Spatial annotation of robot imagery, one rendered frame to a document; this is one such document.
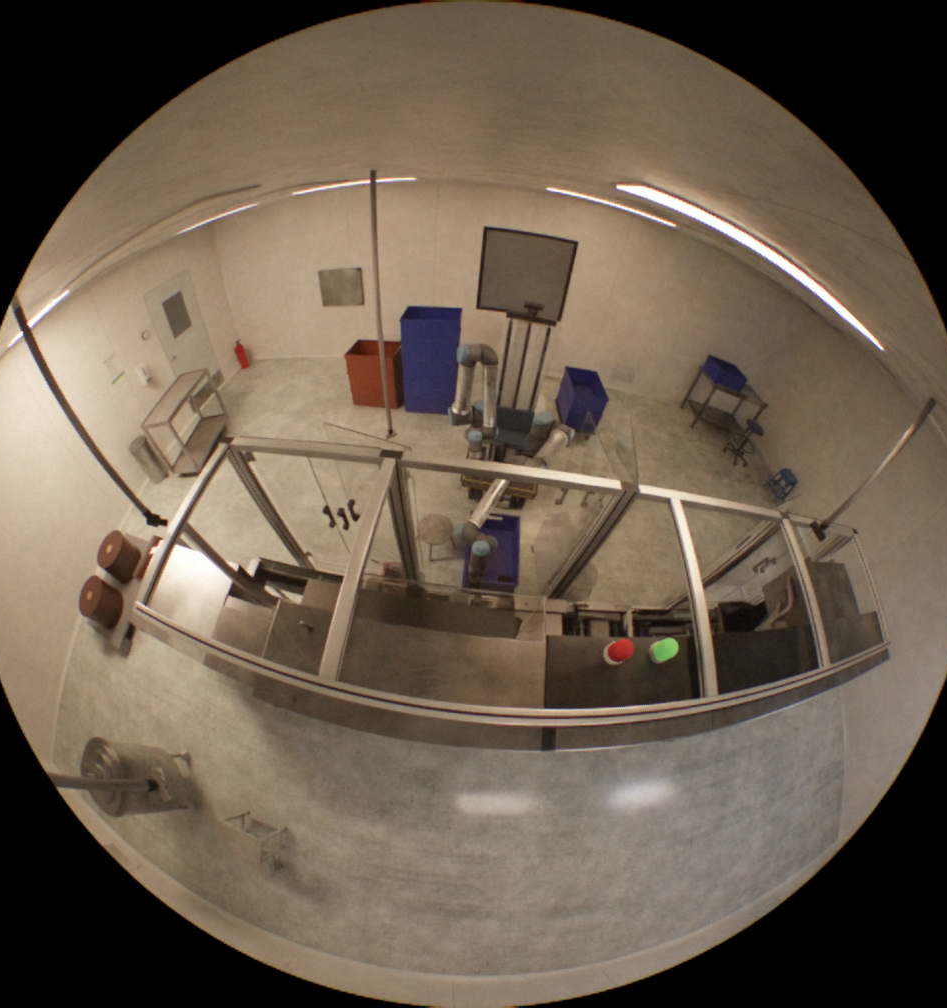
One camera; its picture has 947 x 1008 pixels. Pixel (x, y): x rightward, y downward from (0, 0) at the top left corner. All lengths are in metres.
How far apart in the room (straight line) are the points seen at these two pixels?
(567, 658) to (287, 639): 0.76
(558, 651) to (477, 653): 0.22
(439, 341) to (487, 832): 4.32
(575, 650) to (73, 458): 4.85
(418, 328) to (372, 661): 3.19
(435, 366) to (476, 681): 3.34
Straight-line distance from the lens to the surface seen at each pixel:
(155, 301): 5.43
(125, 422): 5.10
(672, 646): 1.00
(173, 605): 2.09
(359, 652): 0.92
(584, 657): 0.96
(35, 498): 4.62
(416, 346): 3.70
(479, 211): 4.60
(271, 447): 1.35
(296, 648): 0.98
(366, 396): 4.32
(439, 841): 2.78
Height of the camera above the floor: 2.59
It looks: 53 degrees down
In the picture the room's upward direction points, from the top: 7 degrees clockwise
